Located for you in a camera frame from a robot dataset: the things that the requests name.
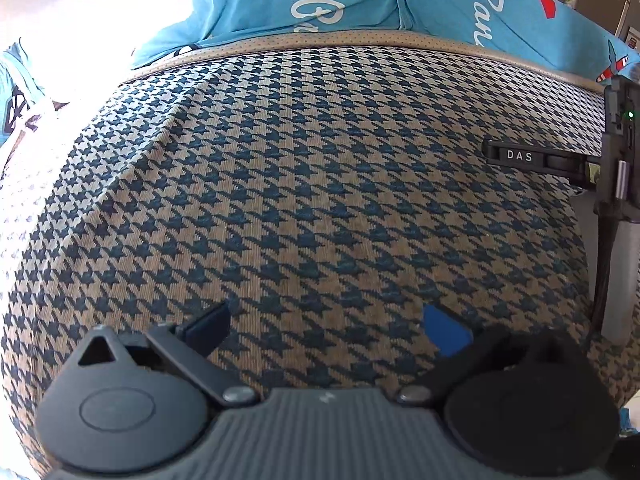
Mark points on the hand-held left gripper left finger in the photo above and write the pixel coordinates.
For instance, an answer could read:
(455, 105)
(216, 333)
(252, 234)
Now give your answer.
(212, 327)

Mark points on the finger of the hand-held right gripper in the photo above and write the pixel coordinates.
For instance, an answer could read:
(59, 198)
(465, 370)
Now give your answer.
(520, 155)

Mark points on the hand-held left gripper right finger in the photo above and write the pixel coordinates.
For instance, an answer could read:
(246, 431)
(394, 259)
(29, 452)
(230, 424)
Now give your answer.
(445, 332)

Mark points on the houndstooth sofa seat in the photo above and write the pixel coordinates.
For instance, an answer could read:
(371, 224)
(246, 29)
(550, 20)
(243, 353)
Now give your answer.
(320, 185)

